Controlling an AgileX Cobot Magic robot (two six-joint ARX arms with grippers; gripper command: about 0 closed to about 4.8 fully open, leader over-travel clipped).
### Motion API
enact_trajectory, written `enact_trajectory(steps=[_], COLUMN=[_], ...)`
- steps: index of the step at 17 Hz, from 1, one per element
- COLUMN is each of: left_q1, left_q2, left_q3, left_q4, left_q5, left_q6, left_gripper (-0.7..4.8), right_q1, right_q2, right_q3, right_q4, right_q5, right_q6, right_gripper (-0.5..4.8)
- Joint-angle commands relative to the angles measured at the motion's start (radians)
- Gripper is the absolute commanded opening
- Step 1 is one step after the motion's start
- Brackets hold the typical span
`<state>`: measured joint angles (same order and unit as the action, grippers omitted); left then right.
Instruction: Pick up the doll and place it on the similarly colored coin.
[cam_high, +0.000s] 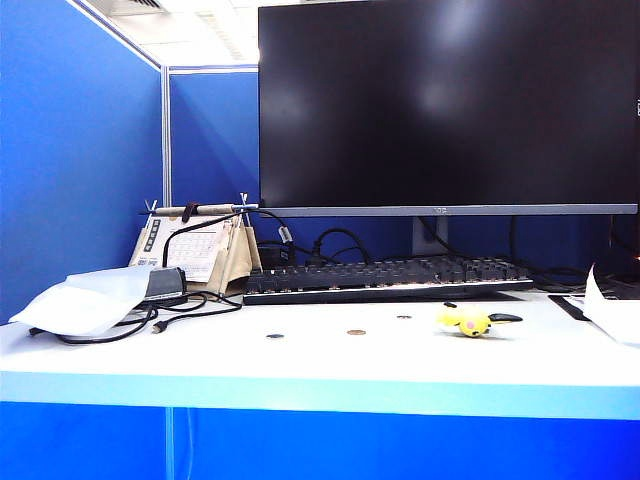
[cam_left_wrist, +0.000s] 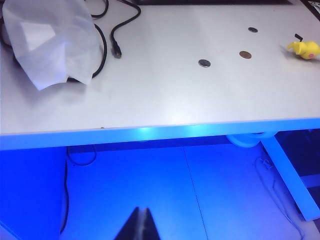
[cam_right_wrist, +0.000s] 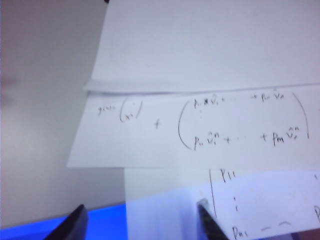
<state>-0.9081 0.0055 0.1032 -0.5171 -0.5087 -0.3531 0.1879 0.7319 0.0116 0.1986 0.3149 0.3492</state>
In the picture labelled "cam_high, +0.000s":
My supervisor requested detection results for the yellow black pichu doll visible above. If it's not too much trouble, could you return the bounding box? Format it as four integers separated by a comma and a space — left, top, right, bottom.
435, 301, 524, 340

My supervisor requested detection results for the black power adapter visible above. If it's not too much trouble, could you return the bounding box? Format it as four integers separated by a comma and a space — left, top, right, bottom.
255, 240, 289, 274

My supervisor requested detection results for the black mechanical keyboard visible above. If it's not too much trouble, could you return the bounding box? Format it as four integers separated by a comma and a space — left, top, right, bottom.
242, 255, 535, 306

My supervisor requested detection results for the beige canvas calendar stand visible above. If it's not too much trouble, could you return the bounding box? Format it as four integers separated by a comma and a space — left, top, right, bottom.
207, 212, 264, 296

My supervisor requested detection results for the grey monitor stand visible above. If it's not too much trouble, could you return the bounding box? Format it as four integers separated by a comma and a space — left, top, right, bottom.
412, 215, 450, 256

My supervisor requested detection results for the wooden calendar rod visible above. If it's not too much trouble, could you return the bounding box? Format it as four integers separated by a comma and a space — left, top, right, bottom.
141, 192, 261, 221

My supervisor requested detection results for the white desk calendar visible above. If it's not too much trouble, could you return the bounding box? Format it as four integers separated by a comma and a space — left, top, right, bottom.
128, 215, 226, 284

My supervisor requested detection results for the grey black usb hub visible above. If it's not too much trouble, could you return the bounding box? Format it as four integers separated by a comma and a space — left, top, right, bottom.
143, 266, 189, 303

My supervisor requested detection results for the black computer monitor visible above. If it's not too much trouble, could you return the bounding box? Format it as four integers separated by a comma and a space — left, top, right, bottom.
257, 0, 640, 217

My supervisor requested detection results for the white plastic bag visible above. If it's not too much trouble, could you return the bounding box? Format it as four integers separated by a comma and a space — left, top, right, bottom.
8, 266, 154, 337

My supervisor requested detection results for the pale desk leg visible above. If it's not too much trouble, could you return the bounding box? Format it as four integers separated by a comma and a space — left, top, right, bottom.
164, 407, 175, 480

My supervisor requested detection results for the white paper sheet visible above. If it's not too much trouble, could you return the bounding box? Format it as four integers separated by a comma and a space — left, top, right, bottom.
582, 262, 640, 347

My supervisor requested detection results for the black device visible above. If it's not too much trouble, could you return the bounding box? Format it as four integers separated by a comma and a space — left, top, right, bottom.
594, 214, 640, 301

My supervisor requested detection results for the black arched cable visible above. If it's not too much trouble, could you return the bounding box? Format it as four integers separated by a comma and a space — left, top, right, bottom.
307, 227, 376, 266

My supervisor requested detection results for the black monitor cable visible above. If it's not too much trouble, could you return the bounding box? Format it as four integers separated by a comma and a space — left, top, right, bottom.
418, 215, 454, 254

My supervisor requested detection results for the black cable with ferrite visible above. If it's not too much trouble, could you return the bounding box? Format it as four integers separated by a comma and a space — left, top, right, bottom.
163, 208, 294, 271

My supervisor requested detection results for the black usb plug cable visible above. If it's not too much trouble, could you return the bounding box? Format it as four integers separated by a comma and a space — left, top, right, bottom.
152, 292, 244, 335

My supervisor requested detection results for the aluminium partition post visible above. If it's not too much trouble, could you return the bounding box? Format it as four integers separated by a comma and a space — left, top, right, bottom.
160, 64, 172, 209

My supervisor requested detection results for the black thin cable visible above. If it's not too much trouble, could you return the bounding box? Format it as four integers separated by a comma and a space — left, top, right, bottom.
507, 215, 591, 294

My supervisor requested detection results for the black looped cable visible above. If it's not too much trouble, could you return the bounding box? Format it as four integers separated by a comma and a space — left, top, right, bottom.
28, 299, 209, 346

